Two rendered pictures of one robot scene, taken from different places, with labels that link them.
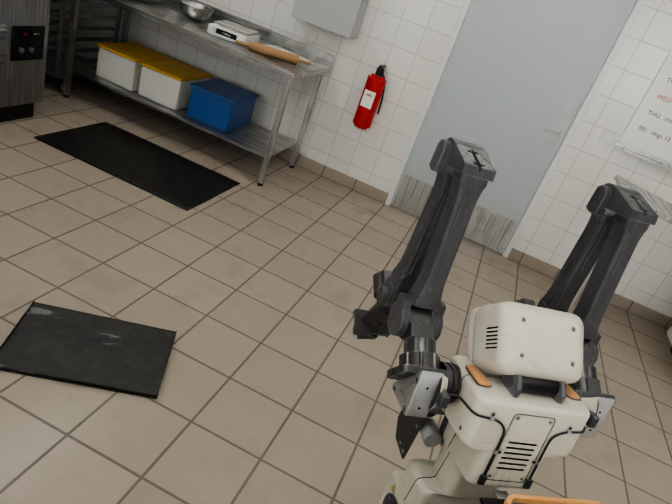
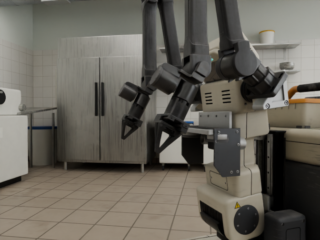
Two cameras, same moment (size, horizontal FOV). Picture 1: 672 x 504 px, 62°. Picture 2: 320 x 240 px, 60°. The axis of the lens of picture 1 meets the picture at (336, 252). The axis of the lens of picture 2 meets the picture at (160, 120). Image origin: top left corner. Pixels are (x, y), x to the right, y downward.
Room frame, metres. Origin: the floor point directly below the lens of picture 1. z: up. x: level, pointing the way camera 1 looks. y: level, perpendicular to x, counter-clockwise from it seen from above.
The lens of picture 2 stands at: (1.33, 0.59, 0.86)
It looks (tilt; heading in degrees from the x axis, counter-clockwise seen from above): 1 degrees down; 269
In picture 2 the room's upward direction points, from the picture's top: straight up
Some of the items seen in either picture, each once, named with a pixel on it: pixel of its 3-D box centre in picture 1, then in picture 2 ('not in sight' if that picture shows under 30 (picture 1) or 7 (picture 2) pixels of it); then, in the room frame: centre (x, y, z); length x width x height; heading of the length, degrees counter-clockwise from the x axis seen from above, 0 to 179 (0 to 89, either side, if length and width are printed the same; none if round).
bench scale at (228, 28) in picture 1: (234, 32); not in sight; (4.30, 1.28, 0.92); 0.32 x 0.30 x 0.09; 177
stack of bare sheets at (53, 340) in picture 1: (92, 347); not in sight; (1.70, 0.79, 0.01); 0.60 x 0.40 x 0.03; 103
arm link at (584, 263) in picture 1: (577, 266); (149, 41); (1.35, -0.59, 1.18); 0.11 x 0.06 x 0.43; 108
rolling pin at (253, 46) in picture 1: (273, 52); not in sight; (4.15, 0.92, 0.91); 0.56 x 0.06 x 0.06; 108
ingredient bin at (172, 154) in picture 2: not in sight; (176, 144); (0.97, -3.91, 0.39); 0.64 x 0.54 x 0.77; 82
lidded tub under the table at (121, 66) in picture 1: (133, 66); not in sight; (4.48, 2.09, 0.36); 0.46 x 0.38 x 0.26; 168
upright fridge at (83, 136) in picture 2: not in sight; (109, 105); (2.08, -3.97, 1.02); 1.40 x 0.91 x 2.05; 170
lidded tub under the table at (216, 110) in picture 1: (222, 105); not in sight; (4.33, 1.25, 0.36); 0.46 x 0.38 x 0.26; 171
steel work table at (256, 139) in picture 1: (193, 75); not in sight; (4.39, 1.55, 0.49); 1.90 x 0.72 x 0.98; 80
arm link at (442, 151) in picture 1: (427, 231); (195, 2); (1.21, -0.18, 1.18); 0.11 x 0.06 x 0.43; 109
